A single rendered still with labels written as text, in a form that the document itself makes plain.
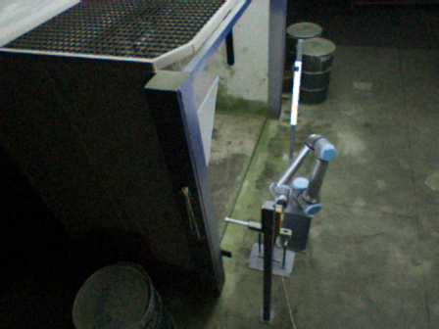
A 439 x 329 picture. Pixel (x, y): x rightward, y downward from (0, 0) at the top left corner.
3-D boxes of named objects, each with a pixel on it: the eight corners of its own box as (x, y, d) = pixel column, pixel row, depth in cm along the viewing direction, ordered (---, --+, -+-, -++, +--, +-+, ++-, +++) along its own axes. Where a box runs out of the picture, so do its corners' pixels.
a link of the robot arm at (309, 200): (311, 200, 291) (329, 134, 241) (320, 214, 279) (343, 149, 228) (296, 204, 288) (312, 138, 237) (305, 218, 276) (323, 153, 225)
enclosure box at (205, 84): (160, 193, 342) (155, 102, 254) (179, 156, 383) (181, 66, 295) (190, 203, 338) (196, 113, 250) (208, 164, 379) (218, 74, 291)
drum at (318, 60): (290, 88, 562) (294, 38, 501) (324, 87, 555) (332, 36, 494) (293, 108, 521) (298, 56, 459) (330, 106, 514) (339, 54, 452)
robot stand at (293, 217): (310, 230, 354) (317, 192, 309) (306, 254, 334) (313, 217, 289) (282, 224, 363) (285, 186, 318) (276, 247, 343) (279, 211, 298)
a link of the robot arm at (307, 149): (311, 126, 245) (266, 188, 279) (319, 135, 236) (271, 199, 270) (321, 129, 251) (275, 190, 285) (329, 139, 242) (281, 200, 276)
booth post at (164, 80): (219, 296, 310) (176, 91, 151) (203, 291, 315) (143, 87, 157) (225, 279, 322) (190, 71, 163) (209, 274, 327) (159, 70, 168)
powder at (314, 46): (295, 41, 501) (295, 40, 500) (330, 39, 495) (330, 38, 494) (299, 57, 463) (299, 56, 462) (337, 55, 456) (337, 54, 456)
